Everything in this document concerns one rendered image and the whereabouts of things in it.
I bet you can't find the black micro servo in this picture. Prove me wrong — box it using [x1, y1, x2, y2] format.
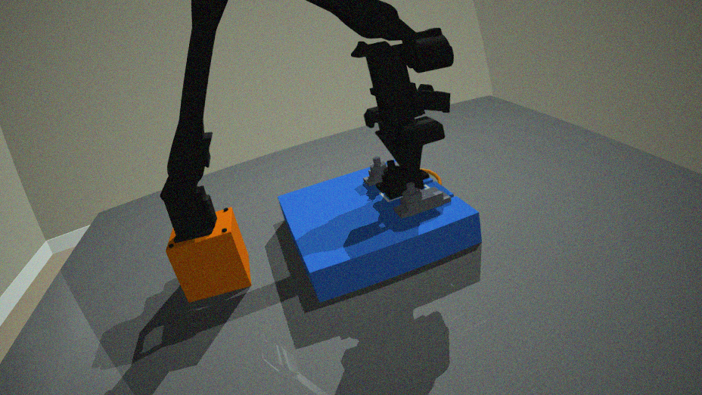
[376, 160, 442, 199]

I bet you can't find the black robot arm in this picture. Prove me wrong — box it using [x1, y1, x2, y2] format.
[160, 0, 454, 243]

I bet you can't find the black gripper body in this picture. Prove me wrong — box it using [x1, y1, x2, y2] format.
[364, 77, 445, 149]

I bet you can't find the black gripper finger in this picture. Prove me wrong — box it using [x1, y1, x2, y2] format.
[390, 139, 423, 179]
[375, 130, 405, 169]

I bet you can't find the blue rectangular platform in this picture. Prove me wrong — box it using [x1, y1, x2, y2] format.
[278, 156, 482, 302]

